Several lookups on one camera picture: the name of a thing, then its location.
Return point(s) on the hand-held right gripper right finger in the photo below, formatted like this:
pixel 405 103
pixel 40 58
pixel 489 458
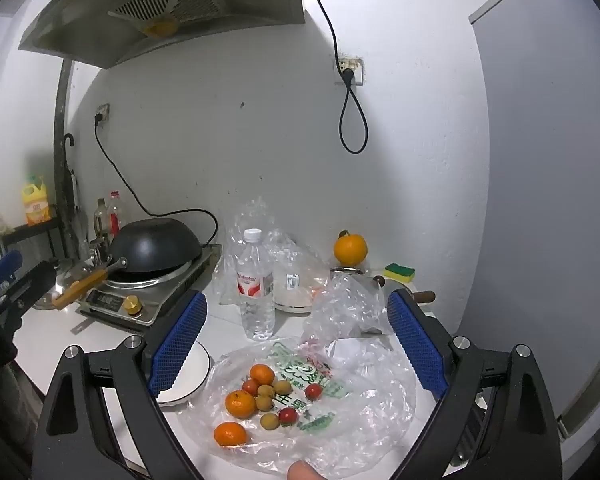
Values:
pixel 415 345

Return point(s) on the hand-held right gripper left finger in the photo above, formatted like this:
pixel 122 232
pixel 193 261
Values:
pixel 177 345

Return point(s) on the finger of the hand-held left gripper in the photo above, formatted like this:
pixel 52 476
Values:
pixel 30 282
pixel 0 266

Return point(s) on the white plate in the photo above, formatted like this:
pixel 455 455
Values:
pixel 195 375

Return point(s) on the cherry tomato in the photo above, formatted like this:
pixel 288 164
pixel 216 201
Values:
pixel 288 415
pixel 250 387
pixel 313 391

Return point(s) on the tangerine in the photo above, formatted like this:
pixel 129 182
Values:
pixel 240 405
pixel 262 374
pixel 230 435

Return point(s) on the green printed plastic bag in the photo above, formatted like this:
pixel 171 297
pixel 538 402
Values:
pixel 360 425

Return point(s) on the longan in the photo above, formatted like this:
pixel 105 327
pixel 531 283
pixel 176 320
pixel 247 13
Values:
pixel 263 403
pixel 282 387
pixel 266 391
pixel 269 421

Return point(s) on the black metal rack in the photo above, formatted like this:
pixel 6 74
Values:
pixel 25 230

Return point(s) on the steel induction cooker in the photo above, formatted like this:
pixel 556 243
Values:
pixel 170 290

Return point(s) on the yellow detergent bottle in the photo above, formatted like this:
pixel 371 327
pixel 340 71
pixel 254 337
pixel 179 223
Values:
pixel 35 205

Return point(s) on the yellow green sponge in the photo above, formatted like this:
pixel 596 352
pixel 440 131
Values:
pixel 400 271

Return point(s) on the crumpled clear plastic bag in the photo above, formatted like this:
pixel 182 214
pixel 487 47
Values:
pixel 345 310

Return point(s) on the clear water bottle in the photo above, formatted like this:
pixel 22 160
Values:
pixel 255 310

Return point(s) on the cooking oil bottle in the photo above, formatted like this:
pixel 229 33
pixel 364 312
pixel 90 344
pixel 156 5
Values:
pixel 101 220

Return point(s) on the black umbrella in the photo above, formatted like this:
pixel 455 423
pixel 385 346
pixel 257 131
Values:
pixel 72 185

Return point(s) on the large orange with stem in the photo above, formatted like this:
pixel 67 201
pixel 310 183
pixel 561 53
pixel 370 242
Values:
pixel 351 250

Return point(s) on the translucent bowl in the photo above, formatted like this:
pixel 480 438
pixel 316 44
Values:
pixel 295 300

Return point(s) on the grey vertical pipe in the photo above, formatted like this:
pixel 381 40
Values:
pixel 60 110

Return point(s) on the grey cabinet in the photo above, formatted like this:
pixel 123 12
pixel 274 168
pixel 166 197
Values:
pixel 530 160

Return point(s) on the grey range hood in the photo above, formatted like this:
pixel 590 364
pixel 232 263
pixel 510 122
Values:
pixel 130 35

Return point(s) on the small wall socket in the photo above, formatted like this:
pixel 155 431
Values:
pixel 104 109

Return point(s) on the white wall socket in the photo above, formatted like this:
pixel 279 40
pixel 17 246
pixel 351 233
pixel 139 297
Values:
pixel 356 66

